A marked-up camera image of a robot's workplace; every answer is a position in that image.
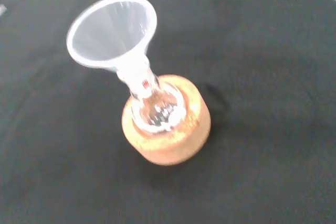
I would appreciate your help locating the clear round-bottom flask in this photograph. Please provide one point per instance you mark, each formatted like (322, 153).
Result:
(160, 113)

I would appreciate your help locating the black bench cloth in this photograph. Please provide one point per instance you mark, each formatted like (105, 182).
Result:
(262, 129)

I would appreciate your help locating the white plastic funnel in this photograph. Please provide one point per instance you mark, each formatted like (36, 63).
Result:
(110, 30)

